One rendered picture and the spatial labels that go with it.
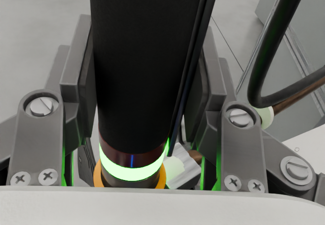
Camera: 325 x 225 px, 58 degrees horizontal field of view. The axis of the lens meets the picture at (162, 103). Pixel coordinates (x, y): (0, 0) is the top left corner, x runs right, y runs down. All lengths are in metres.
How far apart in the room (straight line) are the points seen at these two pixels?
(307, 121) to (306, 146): 0.66
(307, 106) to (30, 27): 2.50
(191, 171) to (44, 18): 3.03
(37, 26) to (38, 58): 0.46
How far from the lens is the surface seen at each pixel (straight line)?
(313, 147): 0.66
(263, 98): 0.25
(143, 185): 0.16
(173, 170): 0.21
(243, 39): 3.22
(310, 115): 1.30
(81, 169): 0.85
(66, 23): 3.10
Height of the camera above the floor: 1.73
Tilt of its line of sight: 48 degrees down
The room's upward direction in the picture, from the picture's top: 10 degrees clockwise
